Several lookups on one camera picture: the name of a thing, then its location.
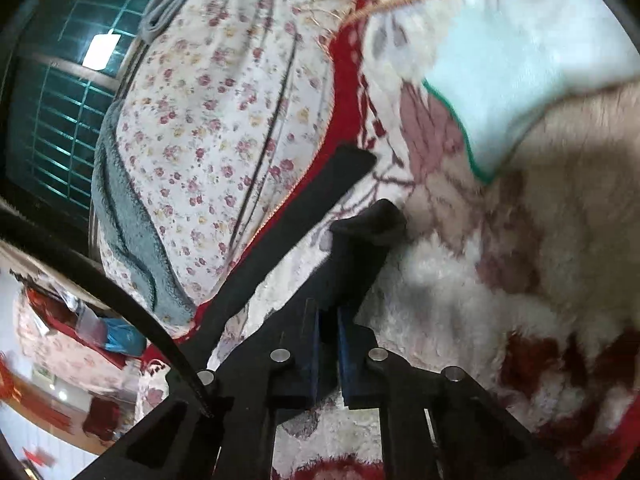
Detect black pants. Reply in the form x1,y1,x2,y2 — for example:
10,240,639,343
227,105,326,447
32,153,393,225
177,145,407,411

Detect blue plastic bag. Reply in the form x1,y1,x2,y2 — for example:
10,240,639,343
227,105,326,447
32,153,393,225
103,318,146,358

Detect red white floral plush blanket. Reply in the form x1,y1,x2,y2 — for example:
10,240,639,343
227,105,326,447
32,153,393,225
134,0,640,480

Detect grey-blue fleece cardigan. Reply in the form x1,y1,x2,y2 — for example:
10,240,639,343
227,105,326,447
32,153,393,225
91,100,195,326

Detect floral cotton bed sheet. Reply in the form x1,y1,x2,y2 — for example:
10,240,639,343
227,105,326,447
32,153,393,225
100,0,362,310

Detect floral covered furniture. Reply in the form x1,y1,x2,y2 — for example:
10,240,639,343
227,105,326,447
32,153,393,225
13,287,140,396

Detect light blue white cloth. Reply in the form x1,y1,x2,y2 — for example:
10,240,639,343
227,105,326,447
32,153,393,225
423,0,639,182

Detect dark green grid window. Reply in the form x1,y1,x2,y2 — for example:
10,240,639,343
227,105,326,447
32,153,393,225
2,0,150,230

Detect black cable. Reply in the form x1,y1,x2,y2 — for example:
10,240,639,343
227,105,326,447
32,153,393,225
0,208,212,417

